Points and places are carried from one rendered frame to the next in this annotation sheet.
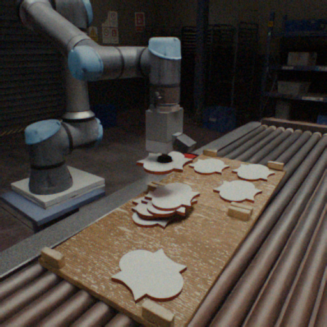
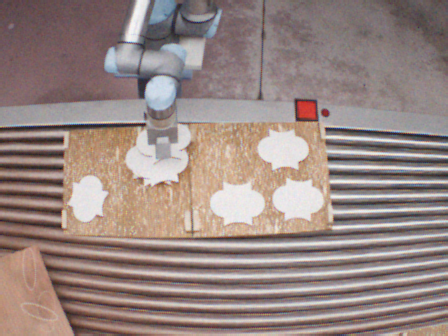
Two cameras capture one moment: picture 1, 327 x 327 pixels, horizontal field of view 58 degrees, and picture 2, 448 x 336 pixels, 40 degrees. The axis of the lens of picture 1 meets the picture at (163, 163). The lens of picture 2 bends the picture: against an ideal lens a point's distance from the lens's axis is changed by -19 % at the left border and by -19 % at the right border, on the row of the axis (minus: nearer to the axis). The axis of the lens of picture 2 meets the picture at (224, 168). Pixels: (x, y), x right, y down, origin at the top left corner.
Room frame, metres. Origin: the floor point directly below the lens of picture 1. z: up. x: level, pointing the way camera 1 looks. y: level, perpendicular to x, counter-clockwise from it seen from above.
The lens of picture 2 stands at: (0.34, -0.75, 2.95)
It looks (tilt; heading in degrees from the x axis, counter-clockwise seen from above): 68 degrees down; 50
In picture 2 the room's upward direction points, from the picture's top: 5 degrees clockwise
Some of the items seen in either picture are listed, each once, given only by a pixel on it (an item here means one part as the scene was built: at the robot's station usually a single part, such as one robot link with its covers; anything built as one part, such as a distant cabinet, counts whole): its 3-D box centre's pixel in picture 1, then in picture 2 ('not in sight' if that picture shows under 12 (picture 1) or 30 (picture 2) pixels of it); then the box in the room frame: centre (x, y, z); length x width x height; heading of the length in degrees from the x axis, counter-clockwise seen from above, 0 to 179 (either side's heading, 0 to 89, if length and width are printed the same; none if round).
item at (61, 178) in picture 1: (49, 173); (157, 33); (0.98, 0.40, 0.95); 0.15 x 0.15 x 0.10
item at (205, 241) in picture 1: (156, 240); (122, 181); (0.61, 0.02, 0.93); 0.41 x 0.35 x 0.02; 147
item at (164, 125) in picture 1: (172, 128); (161, 132); (0.74, -0.02, 1.17); 0.12 x 0.09 x 0.16; 59
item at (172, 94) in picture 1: (164, 96); (160, 111); (0.75, 0.00, 1.25); 0.08 x 0.08 x 0.05
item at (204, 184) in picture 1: (221, 181); (262, 177); (0.95, -0.21, 0.93); 0.41 x 0.35 x 0.02; 148
